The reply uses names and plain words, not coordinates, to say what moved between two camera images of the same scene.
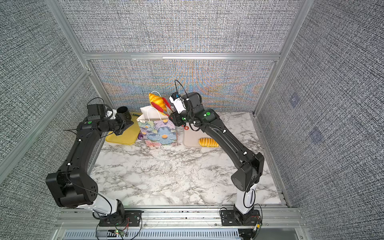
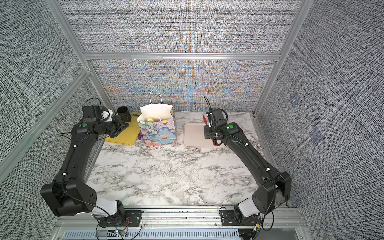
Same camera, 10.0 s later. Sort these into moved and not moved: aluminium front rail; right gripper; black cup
Moved: right gripper
Not moved: aluminium front rail; black cup
